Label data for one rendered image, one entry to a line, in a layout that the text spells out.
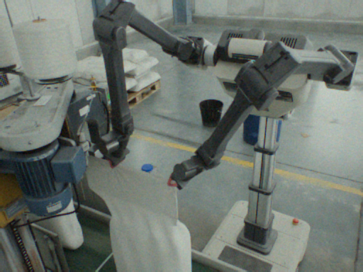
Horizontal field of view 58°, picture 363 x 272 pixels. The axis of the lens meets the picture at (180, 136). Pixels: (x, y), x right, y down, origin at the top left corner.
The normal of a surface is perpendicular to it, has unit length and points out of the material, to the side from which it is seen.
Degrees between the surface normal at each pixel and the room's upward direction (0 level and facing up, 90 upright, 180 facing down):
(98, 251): 0
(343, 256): 0
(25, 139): 91
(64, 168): 90
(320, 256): 0
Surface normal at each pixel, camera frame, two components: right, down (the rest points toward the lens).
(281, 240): -0.04, -0.87
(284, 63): -0.43, -0.09
